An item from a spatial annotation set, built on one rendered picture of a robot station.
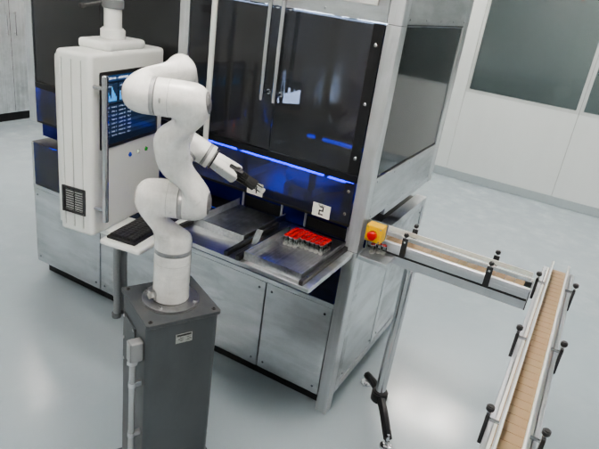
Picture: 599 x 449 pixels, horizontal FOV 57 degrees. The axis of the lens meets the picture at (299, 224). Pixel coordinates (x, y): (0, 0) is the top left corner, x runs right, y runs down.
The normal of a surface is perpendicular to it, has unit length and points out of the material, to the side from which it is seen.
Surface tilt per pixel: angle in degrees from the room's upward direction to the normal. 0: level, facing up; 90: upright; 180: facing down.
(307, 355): 90
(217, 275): 90
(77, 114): 90
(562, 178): 90
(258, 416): 0
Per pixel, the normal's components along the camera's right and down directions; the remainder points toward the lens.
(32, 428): 0.14, -0.91
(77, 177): -0.34, 0.33
